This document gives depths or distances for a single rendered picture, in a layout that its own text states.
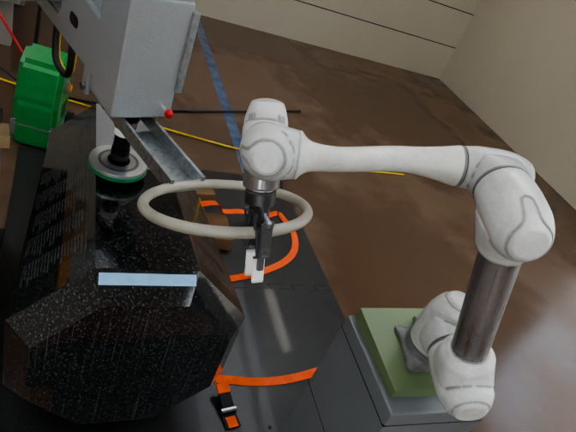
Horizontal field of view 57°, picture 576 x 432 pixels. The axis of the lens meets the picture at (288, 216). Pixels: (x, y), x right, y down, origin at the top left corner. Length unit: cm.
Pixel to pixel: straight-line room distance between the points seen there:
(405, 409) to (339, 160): 93
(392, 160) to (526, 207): 30
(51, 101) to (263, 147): 265
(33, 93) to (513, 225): 298
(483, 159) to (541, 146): 561
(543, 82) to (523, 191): 594
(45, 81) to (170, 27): 184
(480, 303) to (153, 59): 123
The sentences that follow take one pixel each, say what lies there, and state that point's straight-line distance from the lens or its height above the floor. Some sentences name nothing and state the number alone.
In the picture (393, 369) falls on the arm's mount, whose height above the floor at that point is 84.
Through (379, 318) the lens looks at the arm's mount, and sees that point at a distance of 192.
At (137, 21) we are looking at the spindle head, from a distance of 176.
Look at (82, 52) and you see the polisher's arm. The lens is 211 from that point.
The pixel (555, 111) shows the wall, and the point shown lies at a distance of 690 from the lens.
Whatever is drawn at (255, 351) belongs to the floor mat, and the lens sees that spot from 273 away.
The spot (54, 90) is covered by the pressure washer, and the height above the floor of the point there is 41.
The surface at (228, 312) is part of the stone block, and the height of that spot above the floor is 64.
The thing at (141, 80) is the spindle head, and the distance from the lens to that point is 185.
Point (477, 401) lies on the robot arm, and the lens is 160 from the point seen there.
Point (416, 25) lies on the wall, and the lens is 806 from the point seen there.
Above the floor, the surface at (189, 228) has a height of 124.
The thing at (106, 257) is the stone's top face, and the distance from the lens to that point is 178.
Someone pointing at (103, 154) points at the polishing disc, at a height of 88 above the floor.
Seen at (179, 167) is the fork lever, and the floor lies 108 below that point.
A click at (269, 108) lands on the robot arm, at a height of 156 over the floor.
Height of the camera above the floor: 204
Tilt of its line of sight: 33 degrees down
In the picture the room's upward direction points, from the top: 23 degrees clockwise
